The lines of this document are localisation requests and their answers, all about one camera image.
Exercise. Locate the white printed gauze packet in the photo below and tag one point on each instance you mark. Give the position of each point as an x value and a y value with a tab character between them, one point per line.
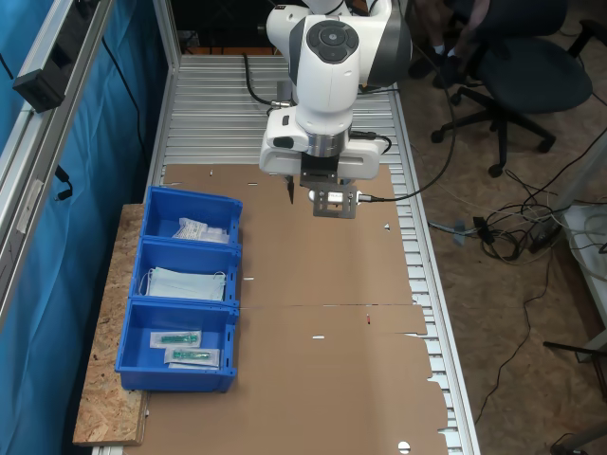
190	229

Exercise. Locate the brown cardboard sheet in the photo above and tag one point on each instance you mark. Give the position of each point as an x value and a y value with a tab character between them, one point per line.
294	407
332	256

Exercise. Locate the person's legs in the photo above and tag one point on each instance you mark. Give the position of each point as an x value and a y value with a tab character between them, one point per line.
427	66

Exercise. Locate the grey floor tape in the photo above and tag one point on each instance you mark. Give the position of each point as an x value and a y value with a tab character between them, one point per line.
457	232

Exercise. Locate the blue plastic bin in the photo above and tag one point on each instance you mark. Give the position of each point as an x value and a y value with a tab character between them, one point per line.
142	341
152	253
161	208

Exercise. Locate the stack of light face masks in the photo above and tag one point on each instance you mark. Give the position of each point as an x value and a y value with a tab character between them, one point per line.
185	284

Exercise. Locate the black floor connector box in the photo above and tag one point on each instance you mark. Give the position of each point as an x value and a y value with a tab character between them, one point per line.
483	230

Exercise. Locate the green syringe packet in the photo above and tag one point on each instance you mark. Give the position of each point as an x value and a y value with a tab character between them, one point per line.
192	358
175	339

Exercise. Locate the black office chair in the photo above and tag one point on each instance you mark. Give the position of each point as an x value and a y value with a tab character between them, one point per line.
588	42
531	76

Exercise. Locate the black power adapter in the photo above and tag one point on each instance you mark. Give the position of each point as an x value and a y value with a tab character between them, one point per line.
545	237

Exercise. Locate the black dangling plug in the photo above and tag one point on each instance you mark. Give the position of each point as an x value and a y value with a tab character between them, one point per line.
64	187

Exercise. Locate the horizontal aluminium beam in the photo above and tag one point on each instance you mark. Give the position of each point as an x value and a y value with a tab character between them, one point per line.
28	156

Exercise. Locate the grey power strip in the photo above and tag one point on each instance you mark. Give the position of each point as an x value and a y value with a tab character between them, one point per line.
40	90

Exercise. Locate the black stand leg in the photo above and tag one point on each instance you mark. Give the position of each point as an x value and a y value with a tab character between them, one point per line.
574	350

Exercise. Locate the gripper camera on black bracket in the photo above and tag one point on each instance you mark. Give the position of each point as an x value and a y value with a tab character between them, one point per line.
334	208

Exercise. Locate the aluminium frame post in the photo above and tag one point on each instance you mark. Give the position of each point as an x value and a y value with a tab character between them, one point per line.
167	38

